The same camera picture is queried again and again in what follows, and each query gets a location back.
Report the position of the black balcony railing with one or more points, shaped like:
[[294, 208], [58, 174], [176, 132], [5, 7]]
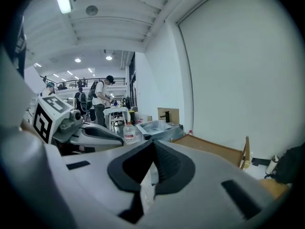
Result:
[[71, 82]]

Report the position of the brown cardboard panel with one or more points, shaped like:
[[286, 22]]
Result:
[[174, 114]]

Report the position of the rectangular ceiling lamp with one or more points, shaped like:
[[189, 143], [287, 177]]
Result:
[[64, 5]]

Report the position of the round ceiling smoke detector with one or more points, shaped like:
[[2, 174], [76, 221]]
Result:
[[91, 10]]

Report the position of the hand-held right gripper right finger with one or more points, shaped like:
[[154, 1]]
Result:
[[202, 199]]

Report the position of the light wooden frame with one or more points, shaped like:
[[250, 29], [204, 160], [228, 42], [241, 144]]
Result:
[[209, 148]]

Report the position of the round ceiling light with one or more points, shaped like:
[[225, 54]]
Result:
[[78, 60], [108, 57]]

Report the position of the small white table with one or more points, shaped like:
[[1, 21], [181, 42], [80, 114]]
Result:
[[116, 110]]

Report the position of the black faucet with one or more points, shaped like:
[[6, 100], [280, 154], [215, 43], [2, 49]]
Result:
[[166, 116]]

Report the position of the tan wooden board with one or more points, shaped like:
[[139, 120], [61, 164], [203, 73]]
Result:
[[274, 188]]

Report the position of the person's left forearm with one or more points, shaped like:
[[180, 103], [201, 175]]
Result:
[[27, 127]]

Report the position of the white drink bottle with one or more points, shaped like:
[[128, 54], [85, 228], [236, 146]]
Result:
[[272, 164]]

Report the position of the white board panel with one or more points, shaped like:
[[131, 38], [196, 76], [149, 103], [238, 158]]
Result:
[[33, 80]]

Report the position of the black bag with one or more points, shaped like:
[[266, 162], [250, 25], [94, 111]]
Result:
[[289, 166]]

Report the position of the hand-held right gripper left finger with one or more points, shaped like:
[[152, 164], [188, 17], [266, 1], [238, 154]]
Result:
[[95, 175]]

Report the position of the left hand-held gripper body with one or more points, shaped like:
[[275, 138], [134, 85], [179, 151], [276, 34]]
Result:
[[44, 120]]

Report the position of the clear plastic water bottle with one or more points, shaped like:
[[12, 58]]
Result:
[[129, 135]]

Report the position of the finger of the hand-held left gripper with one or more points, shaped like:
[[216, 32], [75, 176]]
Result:
[[100, 139]]

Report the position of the stainless steel sink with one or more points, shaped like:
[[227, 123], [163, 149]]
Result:
[[157, 130]]

